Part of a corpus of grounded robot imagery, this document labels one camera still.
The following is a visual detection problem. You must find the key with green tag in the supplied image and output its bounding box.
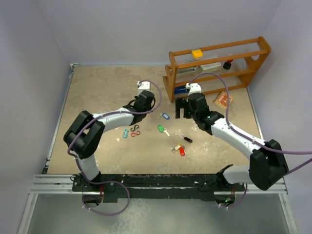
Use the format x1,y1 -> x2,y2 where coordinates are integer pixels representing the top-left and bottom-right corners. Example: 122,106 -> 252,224
157,125 -> 170,137

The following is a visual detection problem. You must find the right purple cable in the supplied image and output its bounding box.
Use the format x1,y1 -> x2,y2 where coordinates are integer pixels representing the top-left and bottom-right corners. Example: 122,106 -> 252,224
189,72 -> 312,210

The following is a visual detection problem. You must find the key with yellow tag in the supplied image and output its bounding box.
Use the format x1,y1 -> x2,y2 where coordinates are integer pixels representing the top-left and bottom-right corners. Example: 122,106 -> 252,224
170,144 -> 182,153

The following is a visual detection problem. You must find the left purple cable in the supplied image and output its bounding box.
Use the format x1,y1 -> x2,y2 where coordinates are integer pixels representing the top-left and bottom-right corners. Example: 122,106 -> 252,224
67,80 -> 163,215

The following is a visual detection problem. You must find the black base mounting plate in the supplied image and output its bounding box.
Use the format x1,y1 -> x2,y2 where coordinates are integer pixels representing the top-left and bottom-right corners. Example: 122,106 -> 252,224
71,174 -> 244,203

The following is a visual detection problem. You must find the white box on shelf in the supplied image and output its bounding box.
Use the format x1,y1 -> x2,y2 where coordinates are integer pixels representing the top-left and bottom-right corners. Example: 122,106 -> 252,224
199,62 -> 221,73

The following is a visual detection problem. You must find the red black bottle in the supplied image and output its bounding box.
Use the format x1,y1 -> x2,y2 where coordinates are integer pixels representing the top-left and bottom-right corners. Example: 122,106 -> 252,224
223,60 -> 233,70

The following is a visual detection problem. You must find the aluminium rail frame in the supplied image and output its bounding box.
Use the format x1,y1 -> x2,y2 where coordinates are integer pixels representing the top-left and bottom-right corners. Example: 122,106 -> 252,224
35,67 -> 289,202

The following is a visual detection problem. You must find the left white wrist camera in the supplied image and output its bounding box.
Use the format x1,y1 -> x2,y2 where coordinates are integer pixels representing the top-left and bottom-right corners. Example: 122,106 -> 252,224
137,81 -> 151,95

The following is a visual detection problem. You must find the wooden shelf rack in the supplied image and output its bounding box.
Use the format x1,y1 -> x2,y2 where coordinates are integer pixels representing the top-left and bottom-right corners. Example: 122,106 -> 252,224
163,37 -> 271,101

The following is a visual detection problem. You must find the key with blue tag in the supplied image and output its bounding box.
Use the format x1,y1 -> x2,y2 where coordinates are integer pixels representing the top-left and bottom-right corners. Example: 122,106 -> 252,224
158,113 -> 170,120

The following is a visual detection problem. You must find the blue handled tool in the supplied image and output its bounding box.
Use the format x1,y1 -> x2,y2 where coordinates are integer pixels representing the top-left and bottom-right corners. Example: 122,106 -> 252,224
174,86 -> 189,95

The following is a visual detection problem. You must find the purple cable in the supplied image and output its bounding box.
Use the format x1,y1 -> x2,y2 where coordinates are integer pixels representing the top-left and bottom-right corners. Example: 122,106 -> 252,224
189,72 -> 312,210
67,80 -> 163,215

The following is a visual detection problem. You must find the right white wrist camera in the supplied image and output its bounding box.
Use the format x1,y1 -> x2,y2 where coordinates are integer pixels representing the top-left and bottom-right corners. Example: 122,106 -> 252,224
185,83 -> 202,95

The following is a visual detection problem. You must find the key with black tag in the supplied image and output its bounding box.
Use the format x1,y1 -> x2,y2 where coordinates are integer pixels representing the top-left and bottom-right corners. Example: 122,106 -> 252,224
174,134 -> 193,143

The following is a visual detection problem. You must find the light blue S carabiner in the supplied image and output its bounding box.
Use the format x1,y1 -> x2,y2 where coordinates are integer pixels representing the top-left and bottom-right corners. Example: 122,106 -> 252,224
122,129 -> 129,138

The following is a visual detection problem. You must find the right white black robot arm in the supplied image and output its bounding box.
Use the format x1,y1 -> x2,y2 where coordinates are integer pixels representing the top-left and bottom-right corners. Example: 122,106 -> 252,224
175,93 -> 289,191

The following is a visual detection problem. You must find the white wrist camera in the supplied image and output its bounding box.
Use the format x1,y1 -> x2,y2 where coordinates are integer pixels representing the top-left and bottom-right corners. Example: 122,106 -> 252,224
137,81 -> 151,95
185,83 -> 202,95

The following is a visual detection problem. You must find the key with red tag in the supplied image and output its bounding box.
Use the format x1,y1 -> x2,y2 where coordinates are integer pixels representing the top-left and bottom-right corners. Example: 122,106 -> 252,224
179,146 -> 186,156

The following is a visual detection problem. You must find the yellow cap container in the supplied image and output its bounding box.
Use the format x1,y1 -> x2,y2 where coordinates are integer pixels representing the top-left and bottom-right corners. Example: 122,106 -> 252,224
191,49 -> 203,59

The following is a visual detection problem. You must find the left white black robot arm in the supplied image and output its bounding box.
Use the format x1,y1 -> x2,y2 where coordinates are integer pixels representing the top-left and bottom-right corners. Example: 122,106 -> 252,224
63,91 -> 156,191

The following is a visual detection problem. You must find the red S carabiner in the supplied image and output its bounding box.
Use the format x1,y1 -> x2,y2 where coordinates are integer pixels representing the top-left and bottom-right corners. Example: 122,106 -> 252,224
131,131 -> 141,137

